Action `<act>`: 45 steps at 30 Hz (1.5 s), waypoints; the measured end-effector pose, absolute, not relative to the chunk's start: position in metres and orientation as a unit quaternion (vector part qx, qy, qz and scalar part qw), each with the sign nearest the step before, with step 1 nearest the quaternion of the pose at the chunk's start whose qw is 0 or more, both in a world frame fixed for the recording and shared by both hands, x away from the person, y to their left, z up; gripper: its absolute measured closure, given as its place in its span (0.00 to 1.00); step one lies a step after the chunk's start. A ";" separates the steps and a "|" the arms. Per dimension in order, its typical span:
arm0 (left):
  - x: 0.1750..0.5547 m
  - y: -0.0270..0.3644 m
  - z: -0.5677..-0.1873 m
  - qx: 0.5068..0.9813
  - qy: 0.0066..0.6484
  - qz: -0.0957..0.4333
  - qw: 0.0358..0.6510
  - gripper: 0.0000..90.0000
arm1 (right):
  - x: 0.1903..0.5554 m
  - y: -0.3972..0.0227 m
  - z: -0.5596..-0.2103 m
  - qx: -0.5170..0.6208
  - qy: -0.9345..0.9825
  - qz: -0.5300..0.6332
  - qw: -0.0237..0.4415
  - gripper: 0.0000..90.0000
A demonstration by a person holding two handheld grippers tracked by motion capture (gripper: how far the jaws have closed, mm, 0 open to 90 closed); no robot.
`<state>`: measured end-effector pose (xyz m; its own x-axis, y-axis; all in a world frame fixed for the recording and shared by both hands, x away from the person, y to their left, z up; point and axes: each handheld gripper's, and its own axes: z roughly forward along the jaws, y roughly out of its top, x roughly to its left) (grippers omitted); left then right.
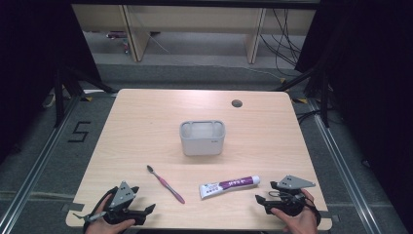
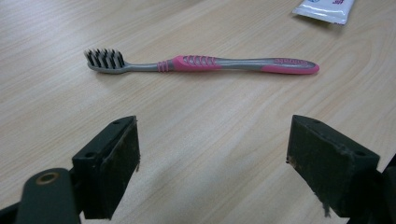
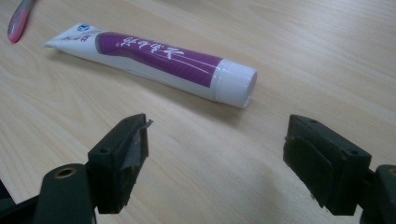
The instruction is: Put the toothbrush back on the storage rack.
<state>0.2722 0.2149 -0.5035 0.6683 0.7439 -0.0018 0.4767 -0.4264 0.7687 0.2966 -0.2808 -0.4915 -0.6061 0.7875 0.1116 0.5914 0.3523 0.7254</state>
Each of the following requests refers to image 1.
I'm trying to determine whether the black curtain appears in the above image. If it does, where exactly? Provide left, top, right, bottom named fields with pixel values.
left=294, top=0, right=413, bottom=234
left=0, top=0, right=102, bottom=164

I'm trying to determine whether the black floor cable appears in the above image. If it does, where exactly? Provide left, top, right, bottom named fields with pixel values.
left=296, top=109, right=326, bottom=125

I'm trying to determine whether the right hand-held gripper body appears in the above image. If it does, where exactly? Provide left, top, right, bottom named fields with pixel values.
left=265, top=175, right=317, bottom=217

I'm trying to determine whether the metal floor rail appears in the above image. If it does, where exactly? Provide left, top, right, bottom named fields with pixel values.
left=0, top=96, right=81, bottom=234
left=306, top=97, right=388, bottom=234

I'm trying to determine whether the black metal stand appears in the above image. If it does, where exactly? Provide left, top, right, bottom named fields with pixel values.
left=53, top=64, right=119, bottom=129
left=275, top=62, right=333, bottom=129

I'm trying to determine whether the white power strip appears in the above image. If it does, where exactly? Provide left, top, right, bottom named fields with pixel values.
left=41, top=88, right=66, bottom=109

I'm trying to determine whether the person's right hand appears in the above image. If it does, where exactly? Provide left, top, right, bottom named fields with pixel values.
left=271, top=188, right=321, bottom=234

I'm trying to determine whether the bundle of black cables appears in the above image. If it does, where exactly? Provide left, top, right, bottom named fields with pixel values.
left=259, top=8, right=307, bottom=78

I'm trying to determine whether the person's left hand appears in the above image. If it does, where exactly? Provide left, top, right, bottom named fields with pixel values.
left=85, top=193, right=136, bottom=234

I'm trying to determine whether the white and purple toothpaste tube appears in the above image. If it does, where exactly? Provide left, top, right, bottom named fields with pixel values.
left=198, top=175, right=261, bottom=200

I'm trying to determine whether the white plastic storage basket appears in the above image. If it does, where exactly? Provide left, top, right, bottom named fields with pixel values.
left=179, top=119, right=227, bottom=157

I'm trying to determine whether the pink toothbrush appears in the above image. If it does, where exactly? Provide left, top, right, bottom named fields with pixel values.
left=146, top=164, right=186, bottom=205

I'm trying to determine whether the grey cable plug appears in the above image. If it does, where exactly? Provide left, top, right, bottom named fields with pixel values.
left=72, top=211, right=107, bottom=224

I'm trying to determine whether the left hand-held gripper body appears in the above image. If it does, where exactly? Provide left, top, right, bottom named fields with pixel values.
left=102, top=180, right=147, bottom=226

